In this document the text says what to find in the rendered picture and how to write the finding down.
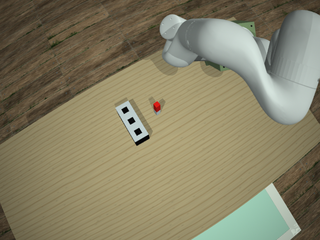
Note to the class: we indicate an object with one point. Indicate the red square pin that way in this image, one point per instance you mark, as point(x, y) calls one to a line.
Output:
point(156, 106)

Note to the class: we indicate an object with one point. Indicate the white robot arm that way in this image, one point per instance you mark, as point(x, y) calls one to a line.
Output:
point(284, 85)

